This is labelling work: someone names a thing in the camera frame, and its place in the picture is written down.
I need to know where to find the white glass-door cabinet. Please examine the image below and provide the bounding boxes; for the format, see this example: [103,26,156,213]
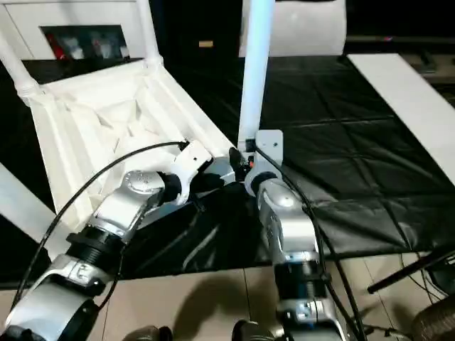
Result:
[0,0,157,61]

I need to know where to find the black box with gold label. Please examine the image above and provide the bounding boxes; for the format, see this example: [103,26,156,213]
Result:
[152,0,246,72]

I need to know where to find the chrome tube frame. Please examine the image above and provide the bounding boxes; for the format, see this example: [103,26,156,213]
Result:
[355,304,410,338]

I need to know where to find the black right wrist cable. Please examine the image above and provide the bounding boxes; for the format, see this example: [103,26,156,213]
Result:
[254,145,369,341]

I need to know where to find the white plastic table leg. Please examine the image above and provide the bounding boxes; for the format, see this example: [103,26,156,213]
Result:
[136,0,165,70]
[0,161,70,251]
[0,30,38,104]
[237,0,275,152]

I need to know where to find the brown woven basket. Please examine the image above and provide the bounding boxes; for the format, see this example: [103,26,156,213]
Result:
[411,293,455,341]

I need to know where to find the black bar with red light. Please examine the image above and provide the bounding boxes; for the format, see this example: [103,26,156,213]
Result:
[346,33,455,43]

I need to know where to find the white plastic table top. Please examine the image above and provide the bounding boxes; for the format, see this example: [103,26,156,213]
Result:
[21,58,246,249]

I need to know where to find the white panel with screw holes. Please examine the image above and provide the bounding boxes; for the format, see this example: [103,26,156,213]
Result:
[238,0,348,58]

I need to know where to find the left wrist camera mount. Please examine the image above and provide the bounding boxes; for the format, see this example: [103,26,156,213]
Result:
[170,140,214,207]

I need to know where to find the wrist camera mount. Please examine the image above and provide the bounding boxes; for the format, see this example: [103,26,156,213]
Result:
[244,129,285,197]
[170,140,214,207]

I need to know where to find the black rod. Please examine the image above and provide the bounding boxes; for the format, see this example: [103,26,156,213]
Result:
[368,248,455,295]

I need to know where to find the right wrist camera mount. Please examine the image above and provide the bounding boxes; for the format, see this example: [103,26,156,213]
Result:
[244,129,285,197]

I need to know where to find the dark left robot foot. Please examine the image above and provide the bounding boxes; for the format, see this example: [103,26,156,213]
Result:
[127,325,173,341]

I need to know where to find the flat white board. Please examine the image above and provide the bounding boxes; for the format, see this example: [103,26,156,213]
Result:
[347,53,455,185]

